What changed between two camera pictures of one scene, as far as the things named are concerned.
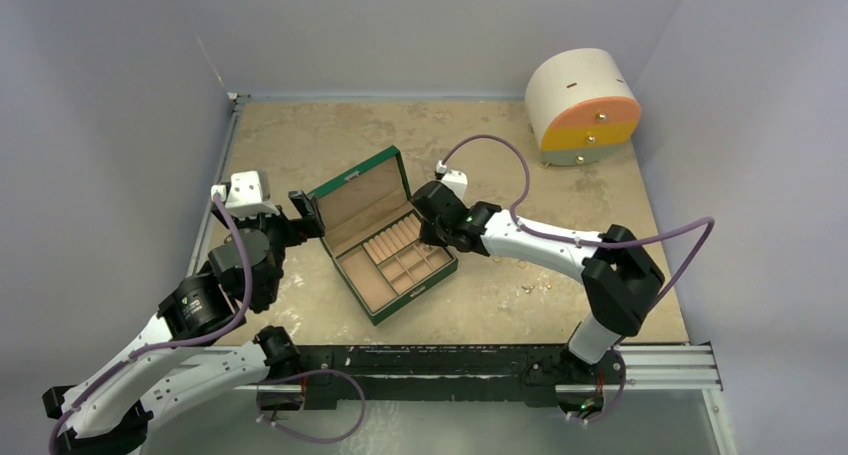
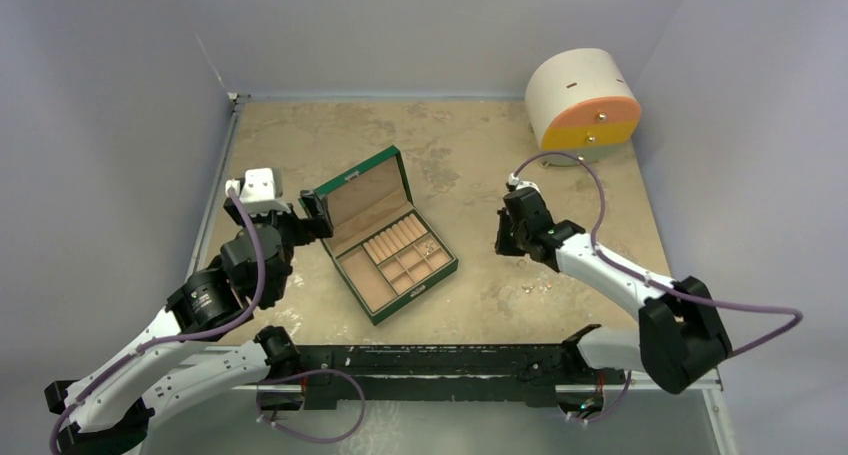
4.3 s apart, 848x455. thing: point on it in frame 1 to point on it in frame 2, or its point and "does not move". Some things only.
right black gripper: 432,219 to 517,225
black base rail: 435,373 does not move
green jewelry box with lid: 372,229 does not move
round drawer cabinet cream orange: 581,107 does not move
